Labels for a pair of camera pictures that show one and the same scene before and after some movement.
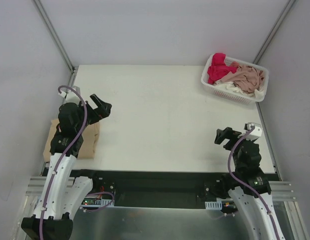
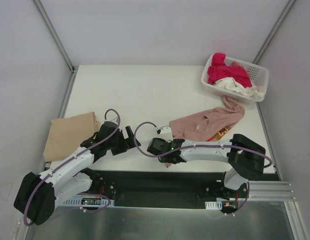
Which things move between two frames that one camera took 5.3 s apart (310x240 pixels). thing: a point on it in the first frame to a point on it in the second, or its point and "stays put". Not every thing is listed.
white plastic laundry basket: x=230 y=94 stays put
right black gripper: x=230 y=139 to x=168 y=160
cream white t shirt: x=229 y=85 stays put
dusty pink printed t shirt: x=245 y=78 to x=211 y=126
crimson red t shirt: x=218 y=68 stays put
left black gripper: x=95 y=114 to x=128 y=139
